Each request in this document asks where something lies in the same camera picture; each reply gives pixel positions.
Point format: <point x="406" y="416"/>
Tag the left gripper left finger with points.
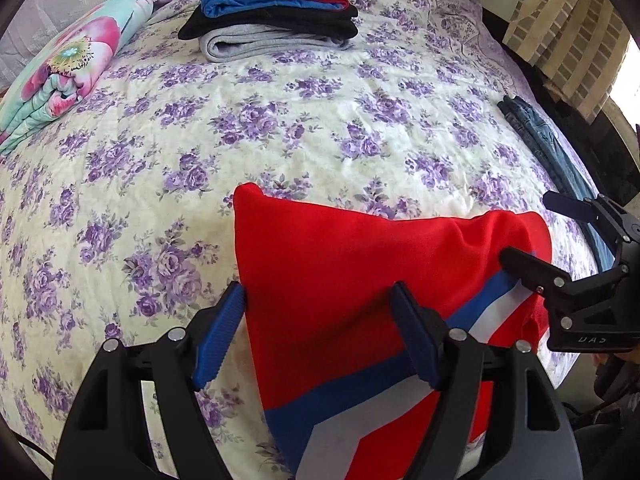
<point x="212" y="332"/>

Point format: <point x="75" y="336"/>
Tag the blue denim jeans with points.
<point x="541" y="141"/>

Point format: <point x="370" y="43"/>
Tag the folded floral blanket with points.
<point x="67" y="68"/>

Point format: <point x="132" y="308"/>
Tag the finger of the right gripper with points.
<point x="535" y="274"/>
<point x="570" y="207"/>

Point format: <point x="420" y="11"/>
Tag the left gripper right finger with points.
<point x="419" y="330"/>

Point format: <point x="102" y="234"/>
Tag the purple floral bedspread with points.
<point x="116" y="220"/>

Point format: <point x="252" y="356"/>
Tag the red track pants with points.
<point x="340" y="395"/>

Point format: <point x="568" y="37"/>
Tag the folded grey garment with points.
<point x="233" y="43"/>

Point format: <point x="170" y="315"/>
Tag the folded black garment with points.
<point x="336" y="24"/>

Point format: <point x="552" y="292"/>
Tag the brick pattern curtain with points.
<point x="578" y="45"/>

